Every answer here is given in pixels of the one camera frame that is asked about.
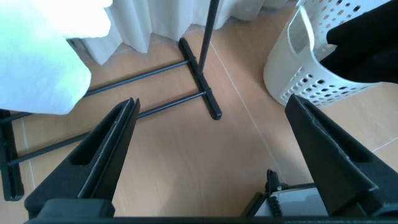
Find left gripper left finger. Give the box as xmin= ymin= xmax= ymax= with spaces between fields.
xmin=24 ymin=97 xmax=141 ymax=218

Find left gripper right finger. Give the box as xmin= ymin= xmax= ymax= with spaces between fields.
xmin=284 ymin=93 xmax=398 ymax=217

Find white printed t-shirt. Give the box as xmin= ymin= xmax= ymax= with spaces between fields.
xmin=0 ymin=0 xmax=113 ymax=116

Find black shorts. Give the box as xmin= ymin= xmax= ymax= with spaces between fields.
xmin=319 ymin=0 xmax=398 ymax=84

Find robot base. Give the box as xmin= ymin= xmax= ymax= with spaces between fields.
xmin=241 ymin=169 xmax=330 ymax=218

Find white laundry basket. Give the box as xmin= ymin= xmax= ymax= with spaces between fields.
xmin=263 ymin=0 xmax=392 ymax=108

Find black clothes rack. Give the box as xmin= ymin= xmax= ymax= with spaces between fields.
xmin=0 ymin=0 xmax=223 ymax=202

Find white curtain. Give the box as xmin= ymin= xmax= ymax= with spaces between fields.
xmin=67 ymin=0 xmax=298 ymax=66

